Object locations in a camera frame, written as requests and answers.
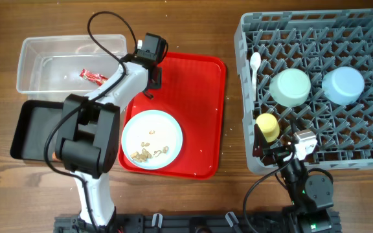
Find yellow plastic cup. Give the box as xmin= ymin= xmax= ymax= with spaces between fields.
xmin=256 ymin=113 xmax=280 ymax=142

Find mint green bowl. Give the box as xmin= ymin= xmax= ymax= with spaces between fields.
xmin=269 ymin=69 xmax=311 ymax=107

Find red candy wrapper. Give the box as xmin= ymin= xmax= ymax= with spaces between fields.
xmin=80 ymin=69 xmax=108 ymax=86

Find light blue plate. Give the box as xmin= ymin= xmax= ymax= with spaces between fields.
xmin=121 ymin=110 xmax=184 ymax=170

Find light blue bowl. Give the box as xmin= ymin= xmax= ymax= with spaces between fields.
xmin=322 ymin=67 xmax=365 ymax=105

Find white plastic spoon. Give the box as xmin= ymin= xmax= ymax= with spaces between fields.
xmin=249 ymin=52 xmax=262 ymax=101

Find orange carrot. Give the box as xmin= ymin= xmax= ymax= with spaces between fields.
xmin=52 ymin=152 xmax=62 ymax=162

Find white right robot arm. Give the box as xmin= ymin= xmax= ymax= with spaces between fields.
xmin=246 ymin=120 xmax=341 ymax=232

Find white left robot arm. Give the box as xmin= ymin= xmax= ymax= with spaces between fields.
xmin=43 ymin=33 xmax=168 ymax=232

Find grey dishwasher rack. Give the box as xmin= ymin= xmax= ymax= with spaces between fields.
xmin=234 ymin=8 xmax=373 ymax=174

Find red plastic tray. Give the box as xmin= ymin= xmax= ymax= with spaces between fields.
xmin=125 ymin=52 xmax=226 ymax=180

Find peanut scraps on plate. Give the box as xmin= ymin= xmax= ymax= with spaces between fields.
xmin=130 ymin=129 xmax=169 ymax=162

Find clear plastic bin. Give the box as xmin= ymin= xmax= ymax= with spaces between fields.
xmin=16 ymin=35 xmax=119 ymax=102

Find black bin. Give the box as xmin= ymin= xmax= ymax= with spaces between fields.
xmin=10 ymin=100 xmax=63 ymax=162

